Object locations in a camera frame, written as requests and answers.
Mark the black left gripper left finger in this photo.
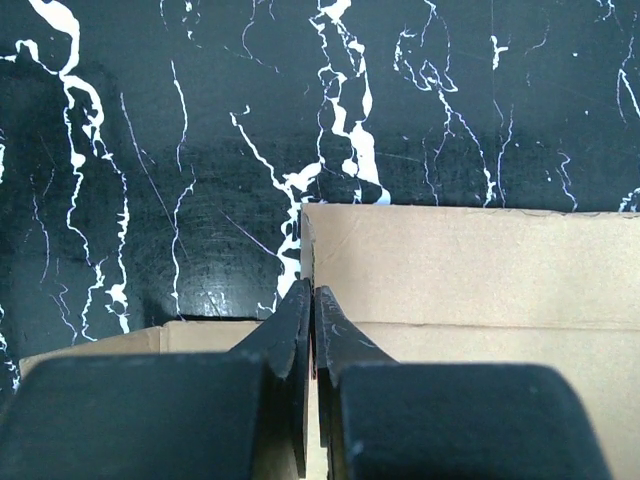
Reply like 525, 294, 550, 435
1, 280, 312, 479

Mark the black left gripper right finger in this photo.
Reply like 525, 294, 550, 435
313, 286, 611, 479

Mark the brown cardboard box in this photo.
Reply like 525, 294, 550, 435
22, 204, 639, 479

